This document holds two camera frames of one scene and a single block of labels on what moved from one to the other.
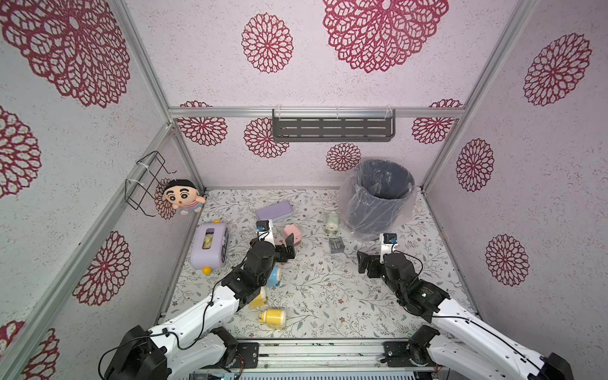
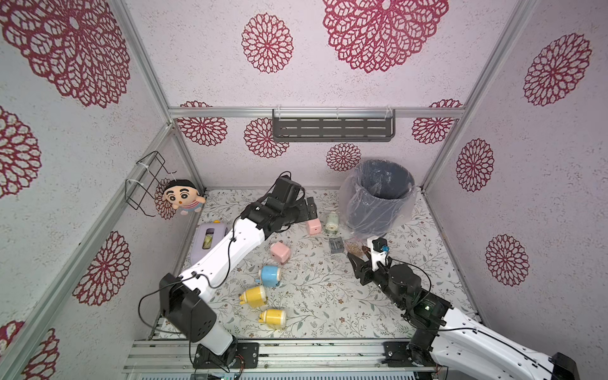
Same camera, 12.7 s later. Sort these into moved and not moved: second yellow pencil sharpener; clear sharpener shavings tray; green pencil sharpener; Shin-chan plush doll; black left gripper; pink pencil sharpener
Moved: pink pencil sharpener; black left gripper
Not moved: clear sharpener shavings tray; second yellow pencil sharpener; Shin-chan plush doll; green pencil sharpener
